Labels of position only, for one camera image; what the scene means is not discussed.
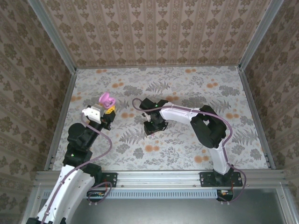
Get grey slotted cable duct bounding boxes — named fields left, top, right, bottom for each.
left=43, top=189, right=219, bottom=199

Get floral table cloth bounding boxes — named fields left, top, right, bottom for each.
left=52, top=66, right=269, bottom=171

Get grey metal panel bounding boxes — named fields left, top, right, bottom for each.
left=22, top=186, right=294, bottom=224

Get aluminium frame post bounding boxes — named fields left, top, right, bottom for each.
left=238, top=0, right=285, bottom=70
left=27, top=0, right=77, bottom=72

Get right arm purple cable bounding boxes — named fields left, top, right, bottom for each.
left=132, top=98, right=248, bottom=206

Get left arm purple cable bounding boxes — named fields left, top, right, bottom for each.
left=37, top=113, right=113, bottom=224

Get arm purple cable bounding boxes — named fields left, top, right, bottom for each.
left=132, top=98, right=248, bottom=206
left=37, top=113, right=113, bottom=224

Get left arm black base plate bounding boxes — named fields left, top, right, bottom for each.
left=92, top=172, right=117, bottom=188

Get aluminium side rail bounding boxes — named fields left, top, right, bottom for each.
left=43, top=69, right=79, bottom=171
left=237, top=66, right=278, bottom=170

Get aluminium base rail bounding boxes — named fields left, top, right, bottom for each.
left=35, top=170, right=287, bottom=187

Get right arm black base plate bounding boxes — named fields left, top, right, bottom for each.
left=199, top=172, right=243, bottom=187

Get pink oval charging case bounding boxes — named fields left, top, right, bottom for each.
left=99, top=91, right=117, bottom=110

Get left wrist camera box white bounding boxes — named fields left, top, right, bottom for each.
left=81, top=104, right=105, bottom=125

